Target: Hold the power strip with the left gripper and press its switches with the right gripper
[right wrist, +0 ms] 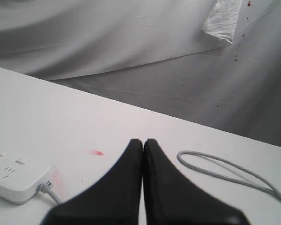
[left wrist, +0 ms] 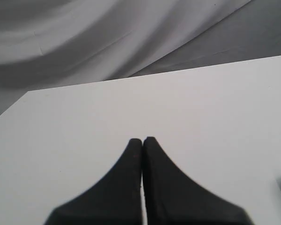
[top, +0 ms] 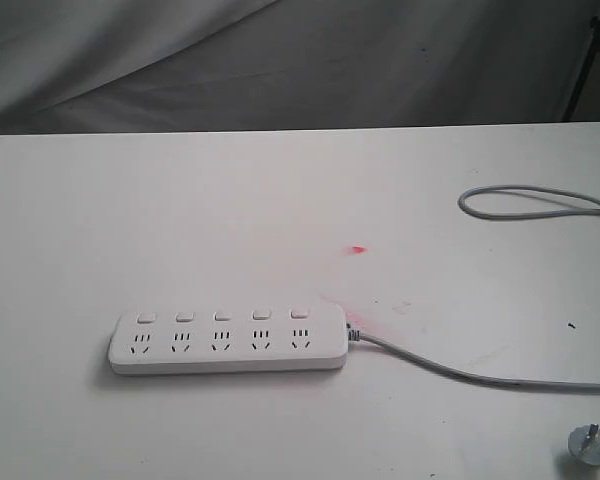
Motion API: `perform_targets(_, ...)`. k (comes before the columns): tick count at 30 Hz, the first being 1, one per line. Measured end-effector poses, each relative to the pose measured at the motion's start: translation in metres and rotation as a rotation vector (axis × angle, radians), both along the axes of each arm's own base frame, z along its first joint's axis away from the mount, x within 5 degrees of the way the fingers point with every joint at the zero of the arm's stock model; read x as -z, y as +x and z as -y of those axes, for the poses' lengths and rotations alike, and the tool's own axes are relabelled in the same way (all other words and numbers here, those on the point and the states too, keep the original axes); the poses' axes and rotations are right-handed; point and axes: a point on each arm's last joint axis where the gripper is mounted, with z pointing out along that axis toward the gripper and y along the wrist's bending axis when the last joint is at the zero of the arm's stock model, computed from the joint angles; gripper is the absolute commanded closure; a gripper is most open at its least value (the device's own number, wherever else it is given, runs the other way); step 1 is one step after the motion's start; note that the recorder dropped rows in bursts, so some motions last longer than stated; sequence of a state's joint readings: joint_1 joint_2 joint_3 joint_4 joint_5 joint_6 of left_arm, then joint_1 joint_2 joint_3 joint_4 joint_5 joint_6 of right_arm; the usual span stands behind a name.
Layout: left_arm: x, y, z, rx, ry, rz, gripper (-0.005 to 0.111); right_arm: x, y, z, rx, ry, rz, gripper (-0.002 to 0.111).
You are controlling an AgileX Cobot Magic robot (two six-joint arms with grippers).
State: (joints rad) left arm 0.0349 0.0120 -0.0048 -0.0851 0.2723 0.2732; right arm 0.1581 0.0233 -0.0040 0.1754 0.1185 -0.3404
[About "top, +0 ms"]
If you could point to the white five-outlet power strip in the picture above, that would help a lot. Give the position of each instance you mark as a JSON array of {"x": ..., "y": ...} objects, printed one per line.
[{"x": 234, "y": 339}]

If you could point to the grey backdrop cloth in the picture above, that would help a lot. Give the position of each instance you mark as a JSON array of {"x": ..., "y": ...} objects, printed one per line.
[{"x": 171, "y": 66}]

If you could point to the white three-pin plug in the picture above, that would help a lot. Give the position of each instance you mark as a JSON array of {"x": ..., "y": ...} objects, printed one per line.
[{"x": 584, "y": 444}]

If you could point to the black tripod stand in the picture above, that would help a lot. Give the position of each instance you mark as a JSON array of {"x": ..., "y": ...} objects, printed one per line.
[{"x": 593, "y": 48}]

